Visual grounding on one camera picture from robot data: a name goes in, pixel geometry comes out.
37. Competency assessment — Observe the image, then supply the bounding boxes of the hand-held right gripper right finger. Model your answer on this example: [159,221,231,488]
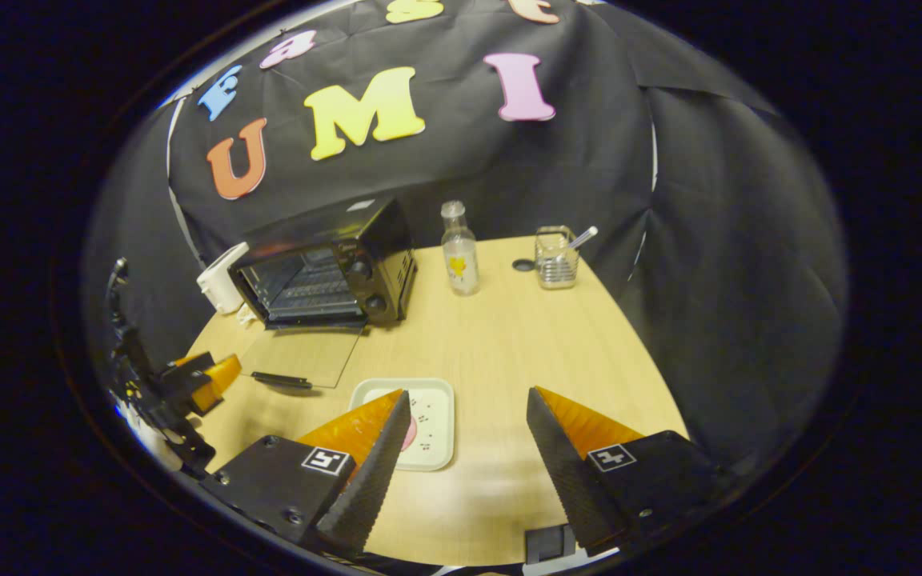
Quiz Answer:
[527,386,730,558]

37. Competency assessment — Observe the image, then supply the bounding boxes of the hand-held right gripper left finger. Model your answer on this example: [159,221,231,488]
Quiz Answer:
[201,389,412,557]

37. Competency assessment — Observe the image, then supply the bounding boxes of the cream square plate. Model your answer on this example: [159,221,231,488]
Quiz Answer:
[348,378,455,471]

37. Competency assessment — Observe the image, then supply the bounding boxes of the black electric oven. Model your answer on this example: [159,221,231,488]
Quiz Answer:
[227,196,419,393]

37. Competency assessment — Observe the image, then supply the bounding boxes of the white toaster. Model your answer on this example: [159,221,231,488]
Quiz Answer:
[196,242,251,315]

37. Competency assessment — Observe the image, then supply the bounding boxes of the clear glass bottle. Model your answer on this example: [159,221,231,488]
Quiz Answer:
[440,200,480,297]

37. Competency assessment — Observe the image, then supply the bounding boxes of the metal wire holder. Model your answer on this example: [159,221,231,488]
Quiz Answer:
[534,226,580,290]

